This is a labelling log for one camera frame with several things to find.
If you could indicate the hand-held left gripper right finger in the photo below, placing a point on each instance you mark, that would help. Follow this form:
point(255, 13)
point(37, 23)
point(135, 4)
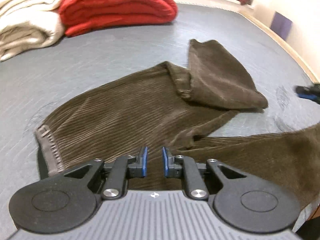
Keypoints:
point(165, 162)

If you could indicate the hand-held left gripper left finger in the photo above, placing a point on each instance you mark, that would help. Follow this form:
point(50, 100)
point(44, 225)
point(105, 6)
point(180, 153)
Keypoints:
point(144, 162)

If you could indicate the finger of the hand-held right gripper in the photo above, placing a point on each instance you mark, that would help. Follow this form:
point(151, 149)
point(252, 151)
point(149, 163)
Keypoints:
point(308, 95)

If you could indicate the purple box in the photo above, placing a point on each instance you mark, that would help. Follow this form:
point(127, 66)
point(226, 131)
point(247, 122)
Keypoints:
point(281, 25)

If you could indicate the red folded blanket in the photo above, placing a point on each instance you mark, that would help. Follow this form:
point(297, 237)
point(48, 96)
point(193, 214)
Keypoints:
point(117, 5)

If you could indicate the cream folded blanket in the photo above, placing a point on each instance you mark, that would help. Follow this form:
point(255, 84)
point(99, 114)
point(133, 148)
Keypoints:
point(25, 17)

